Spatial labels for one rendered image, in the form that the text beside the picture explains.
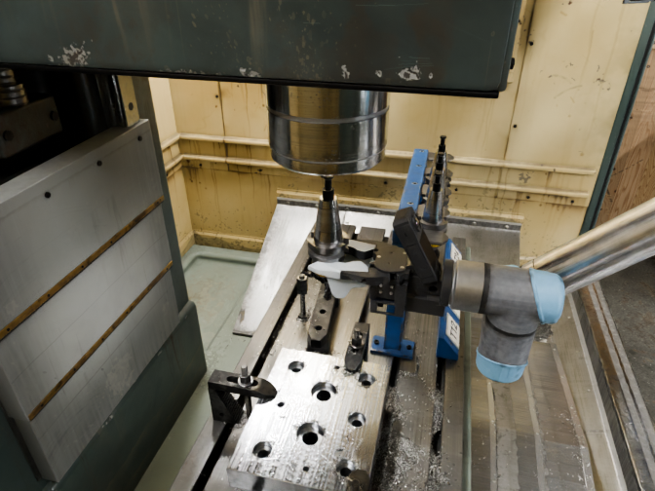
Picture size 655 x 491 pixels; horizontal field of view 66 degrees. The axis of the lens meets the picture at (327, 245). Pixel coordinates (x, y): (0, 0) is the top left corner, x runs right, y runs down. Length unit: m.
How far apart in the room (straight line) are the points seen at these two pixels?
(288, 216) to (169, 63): 1.35
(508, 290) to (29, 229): 0.70
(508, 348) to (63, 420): 0.76
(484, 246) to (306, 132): 1.27
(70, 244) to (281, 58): 0.52
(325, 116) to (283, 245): 1.25
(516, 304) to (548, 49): 1.06
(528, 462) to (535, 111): 1.01
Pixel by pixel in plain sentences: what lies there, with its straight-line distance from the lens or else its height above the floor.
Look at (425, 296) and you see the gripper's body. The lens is 0.78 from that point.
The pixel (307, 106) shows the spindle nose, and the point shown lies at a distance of 0.60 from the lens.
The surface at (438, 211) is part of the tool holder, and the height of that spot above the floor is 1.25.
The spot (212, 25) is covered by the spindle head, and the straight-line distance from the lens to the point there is 0.57.
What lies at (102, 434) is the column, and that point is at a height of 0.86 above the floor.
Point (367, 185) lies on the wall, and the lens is 1.83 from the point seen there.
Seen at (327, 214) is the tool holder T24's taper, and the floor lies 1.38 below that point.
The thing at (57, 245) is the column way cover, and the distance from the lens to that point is 0.90.
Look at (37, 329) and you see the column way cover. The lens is 0.92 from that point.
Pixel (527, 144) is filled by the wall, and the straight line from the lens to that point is 1.75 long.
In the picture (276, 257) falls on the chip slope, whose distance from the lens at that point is 1.79.
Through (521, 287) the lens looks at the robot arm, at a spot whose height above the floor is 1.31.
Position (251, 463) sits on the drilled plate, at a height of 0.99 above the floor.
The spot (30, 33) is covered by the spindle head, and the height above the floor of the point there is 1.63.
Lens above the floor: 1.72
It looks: 32 degrees down
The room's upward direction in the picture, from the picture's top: straight up
